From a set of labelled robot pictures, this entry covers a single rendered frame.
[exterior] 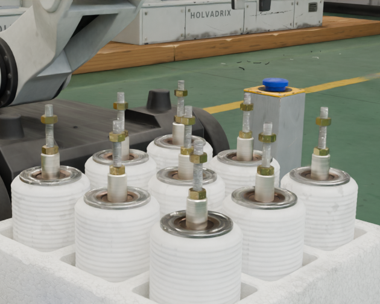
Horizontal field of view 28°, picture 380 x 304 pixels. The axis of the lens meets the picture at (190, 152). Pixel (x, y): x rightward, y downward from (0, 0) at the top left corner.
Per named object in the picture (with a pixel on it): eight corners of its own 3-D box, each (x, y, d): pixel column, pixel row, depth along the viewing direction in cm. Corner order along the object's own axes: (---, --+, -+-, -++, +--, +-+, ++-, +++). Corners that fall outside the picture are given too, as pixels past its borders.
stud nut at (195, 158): (186, 161, 76) (186, 154, 75) (192, 158, 77) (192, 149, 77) (204, 164, 75) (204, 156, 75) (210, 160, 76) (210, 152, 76)
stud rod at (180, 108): (180, 131, 110) (181, 79, 108) (184, 132, 109) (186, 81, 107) (175, 132, 109) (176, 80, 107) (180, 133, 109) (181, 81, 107)
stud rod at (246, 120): (242, 149, 101) (245, 94, 99) (240, 148, 102) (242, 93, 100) (250, 149, 102) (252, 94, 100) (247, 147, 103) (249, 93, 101)
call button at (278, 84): (256, 91, 118) (257, 79, 117) (271, 88, 121) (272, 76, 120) (277, 96, 115) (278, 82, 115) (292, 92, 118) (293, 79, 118)
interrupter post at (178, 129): (190, 146, 109) (191, 123, 108) (175, 147, 108) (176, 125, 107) (183, 142, 111) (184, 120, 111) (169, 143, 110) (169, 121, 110)
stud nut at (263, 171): (254, 172, 86) (254, 164, 86) (267, 170, 87) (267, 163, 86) (263, 177, 84) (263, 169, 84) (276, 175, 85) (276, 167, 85)
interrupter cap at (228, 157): (237, 171, 97) (237, 166, 97) (205, 157, 104) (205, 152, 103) (283, 164, 101) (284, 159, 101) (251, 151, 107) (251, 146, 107)
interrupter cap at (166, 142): (215, 148, 108) (215, 144, 108) (166, 154, 105) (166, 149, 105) (192, 136, 115) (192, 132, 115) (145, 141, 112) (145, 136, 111)
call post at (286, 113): (234, 275, 126) (242, 91, 118) (260, 262, 131) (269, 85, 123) (269, 288, 121) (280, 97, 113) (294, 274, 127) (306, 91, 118)
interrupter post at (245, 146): (242, 164, 101) (243, 140, 100) (232, 160, 103) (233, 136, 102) (257, 161, 102) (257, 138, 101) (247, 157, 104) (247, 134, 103)
